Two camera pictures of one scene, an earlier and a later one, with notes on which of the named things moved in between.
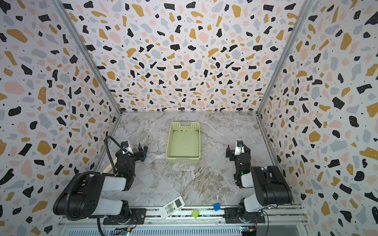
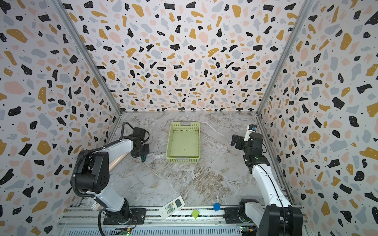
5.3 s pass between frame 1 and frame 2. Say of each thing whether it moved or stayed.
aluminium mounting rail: stayed
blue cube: stayed
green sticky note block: stayed
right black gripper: moved
